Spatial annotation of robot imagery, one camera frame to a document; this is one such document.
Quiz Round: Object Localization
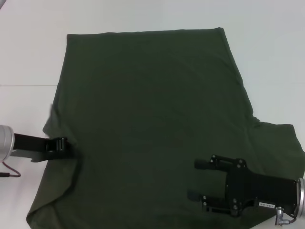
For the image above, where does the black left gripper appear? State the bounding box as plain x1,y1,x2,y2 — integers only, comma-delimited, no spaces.
13,133,70,154

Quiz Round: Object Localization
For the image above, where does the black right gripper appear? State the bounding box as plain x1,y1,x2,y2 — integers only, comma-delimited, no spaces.
187,154,299,212

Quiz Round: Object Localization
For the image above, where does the dark green t-shirt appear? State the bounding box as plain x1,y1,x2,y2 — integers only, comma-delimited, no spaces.
26,27,305,229

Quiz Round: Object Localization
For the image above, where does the left gripper cable with plug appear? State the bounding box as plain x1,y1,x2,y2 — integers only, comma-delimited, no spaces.
0,161,22,178

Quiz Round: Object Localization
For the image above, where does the gripper cable with plug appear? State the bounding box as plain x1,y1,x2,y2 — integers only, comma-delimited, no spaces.
274,206,300,226
0,161,22,178

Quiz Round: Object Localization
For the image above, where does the right gripper cable with plug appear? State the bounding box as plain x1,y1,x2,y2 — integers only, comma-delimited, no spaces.
274,206,300,226

